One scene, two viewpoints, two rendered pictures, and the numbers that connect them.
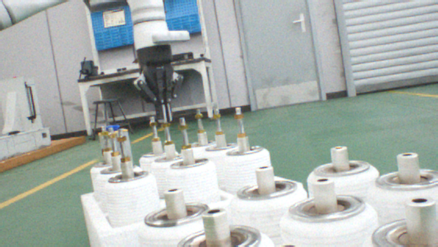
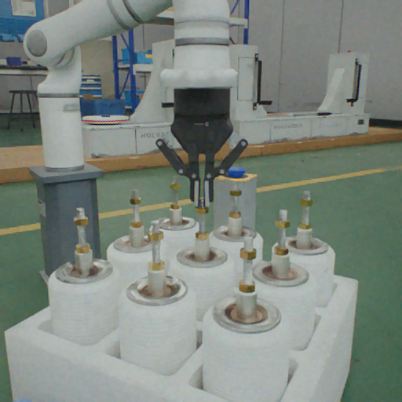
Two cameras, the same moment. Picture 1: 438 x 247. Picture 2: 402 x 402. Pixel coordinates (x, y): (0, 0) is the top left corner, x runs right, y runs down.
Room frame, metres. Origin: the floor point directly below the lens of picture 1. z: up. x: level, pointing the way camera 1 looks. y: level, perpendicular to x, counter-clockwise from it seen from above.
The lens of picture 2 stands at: (0.55, -0.33, 0.49)
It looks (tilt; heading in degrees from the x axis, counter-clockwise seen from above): 15 degrees down; 50
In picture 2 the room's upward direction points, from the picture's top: straight up
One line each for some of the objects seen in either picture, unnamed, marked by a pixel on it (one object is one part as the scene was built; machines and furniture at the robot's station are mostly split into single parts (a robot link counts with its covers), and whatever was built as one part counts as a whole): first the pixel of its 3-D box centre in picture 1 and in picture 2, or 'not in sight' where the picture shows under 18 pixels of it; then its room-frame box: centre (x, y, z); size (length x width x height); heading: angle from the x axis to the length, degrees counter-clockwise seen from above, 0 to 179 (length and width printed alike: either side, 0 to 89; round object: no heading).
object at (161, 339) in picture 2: (197, 209); (158, 355); (0.81, 0.06, 0.16); 0.10 x 0.10 x 0.18
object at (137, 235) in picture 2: (116, 163); (137, 235); (0.88, 0.21, 0.26); 0.02 x 0.02 x 0.03
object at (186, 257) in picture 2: (171, 158); (202, 257); (0.92, 0.10, 0.25); 0.08 x 0.08 x 0.01
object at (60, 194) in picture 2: not in sight; (70, 226); (0.96, 0.66, 0.15); 0.15 x 0.15 x 0.30; 82
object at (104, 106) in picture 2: not in sight; (102, 115); (3.02, 4.42, 0.19); 0.50 x 0.41 x 0.37; 87
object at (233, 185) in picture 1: (251, 195); (244, 385); (0.85, -0.05, 0.16); 0.10 x 0.10 x 0.18
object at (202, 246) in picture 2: (170, 152); (202, 249); (0.92, 0.10, 0.26); 0.02 x 0.02 x 0.03
